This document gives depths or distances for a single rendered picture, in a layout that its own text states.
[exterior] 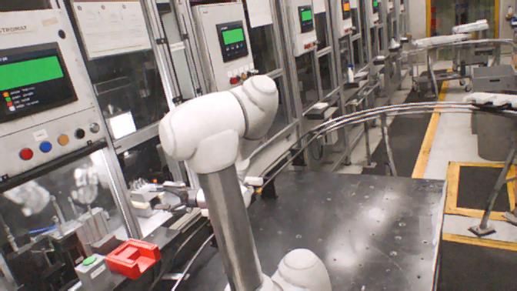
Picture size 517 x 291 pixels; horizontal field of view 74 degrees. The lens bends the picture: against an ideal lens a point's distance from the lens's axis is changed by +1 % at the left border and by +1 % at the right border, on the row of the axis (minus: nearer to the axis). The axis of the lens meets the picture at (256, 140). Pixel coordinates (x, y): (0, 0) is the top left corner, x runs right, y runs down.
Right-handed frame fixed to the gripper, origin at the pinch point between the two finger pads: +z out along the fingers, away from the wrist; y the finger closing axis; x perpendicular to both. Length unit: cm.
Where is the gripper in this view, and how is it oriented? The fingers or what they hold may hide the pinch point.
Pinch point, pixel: (158, 198)
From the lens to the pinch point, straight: 155.7
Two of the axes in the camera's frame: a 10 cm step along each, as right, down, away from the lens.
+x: -2.7, 3.8, -8.8
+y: -1.7, -9.2, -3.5
